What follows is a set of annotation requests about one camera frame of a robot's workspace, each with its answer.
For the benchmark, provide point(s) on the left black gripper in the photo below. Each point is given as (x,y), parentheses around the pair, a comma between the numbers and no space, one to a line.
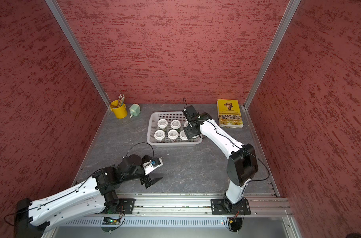
(147,178)

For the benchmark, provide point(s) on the pencils bunch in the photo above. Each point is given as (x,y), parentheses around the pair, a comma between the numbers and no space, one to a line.
(121,100)

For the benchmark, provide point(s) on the yellow book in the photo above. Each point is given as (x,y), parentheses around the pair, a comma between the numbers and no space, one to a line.
(229,114)

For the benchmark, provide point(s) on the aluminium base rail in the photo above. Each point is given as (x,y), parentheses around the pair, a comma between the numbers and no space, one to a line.
(205,205)

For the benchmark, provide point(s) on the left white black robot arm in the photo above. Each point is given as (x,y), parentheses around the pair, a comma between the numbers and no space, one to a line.
(95,195)

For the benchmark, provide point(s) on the left aluminium corner post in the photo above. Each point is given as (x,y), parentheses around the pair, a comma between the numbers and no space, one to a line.
(66,29)

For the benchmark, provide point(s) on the yellow pencil cup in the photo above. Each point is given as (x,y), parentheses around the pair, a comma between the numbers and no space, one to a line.
(118,109)

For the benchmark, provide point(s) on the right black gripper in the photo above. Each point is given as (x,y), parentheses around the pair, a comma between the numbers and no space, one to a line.
(189,133)

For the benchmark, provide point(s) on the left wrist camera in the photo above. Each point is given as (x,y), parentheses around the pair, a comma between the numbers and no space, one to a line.
(152,165)

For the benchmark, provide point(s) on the aluminium corner post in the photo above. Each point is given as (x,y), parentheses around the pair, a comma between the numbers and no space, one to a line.
(66,29)
(280,32)

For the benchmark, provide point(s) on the right aluminium corner post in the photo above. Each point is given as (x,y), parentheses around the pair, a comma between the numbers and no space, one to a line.
(280,32)

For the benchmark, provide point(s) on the white perforated plastic basket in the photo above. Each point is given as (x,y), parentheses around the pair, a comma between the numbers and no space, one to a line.
(166,130)

